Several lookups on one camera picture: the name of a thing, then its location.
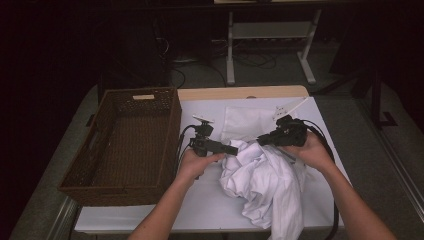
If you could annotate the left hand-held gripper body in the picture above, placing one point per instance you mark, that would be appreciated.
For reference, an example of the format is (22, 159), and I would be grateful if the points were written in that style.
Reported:
(203, 145)

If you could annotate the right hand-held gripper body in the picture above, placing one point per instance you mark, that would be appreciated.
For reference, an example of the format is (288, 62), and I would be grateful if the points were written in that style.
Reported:
(291, 135)

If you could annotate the white garment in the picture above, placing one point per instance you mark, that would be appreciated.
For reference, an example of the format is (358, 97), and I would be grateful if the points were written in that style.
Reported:
(263, 180)

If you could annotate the person's left hand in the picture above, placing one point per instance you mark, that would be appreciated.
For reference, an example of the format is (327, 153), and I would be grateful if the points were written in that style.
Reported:
(195, 166)

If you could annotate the person's right hand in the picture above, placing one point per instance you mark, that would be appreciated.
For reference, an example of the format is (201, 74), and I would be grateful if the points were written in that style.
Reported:
(313, 155)

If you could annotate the white table mat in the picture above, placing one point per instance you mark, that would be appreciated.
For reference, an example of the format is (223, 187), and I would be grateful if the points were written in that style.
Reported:
(200, 200)

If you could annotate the brown wicker basket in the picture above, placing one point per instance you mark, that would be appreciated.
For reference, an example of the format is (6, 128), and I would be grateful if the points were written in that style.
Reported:
(133, 143)

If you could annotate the dark metal stand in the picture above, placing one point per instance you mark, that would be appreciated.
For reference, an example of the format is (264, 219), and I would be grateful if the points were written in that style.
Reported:
(376, 100)

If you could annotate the white metal stand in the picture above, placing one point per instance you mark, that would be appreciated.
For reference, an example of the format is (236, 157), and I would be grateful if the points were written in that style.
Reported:
(230, 50)

